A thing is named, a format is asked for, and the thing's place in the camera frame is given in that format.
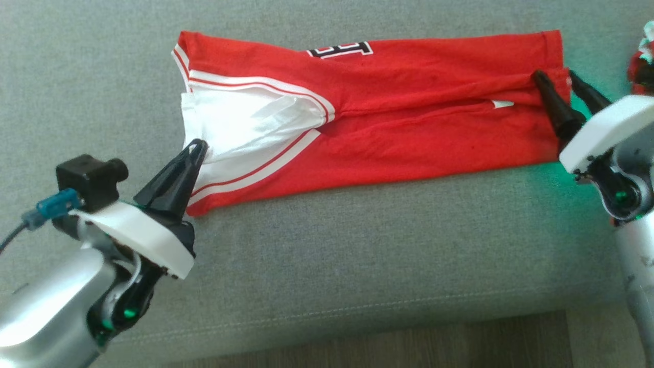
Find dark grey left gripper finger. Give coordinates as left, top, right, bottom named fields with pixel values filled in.
left=171, top=139, right=209, bottom=221
left=134, top=144, right=197, bottom=218

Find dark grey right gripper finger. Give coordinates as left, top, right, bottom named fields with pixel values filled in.
left=531, top=70, right=586, bottom=149
left=568, top=70, right=611, bottom=114

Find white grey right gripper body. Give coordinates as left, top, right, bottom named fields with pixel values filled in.
left=559, top=95, right=654, bottom=223

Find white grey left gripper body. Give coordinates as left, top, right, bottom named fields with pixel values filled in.
left=74, top=200, right=196, bottom=333

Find red white basketball shorts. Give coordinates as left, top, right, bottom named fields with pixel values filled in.
left=627, top=20, right=654, bottom=95

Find red white basketball jersey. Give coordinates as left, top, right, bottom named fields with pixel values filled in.
left=171, top=30, right=573, bottom=218

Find blue plug left camera cable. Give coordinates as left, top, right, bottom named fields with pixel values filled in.
left=0, top=188, right=82, bottom=254

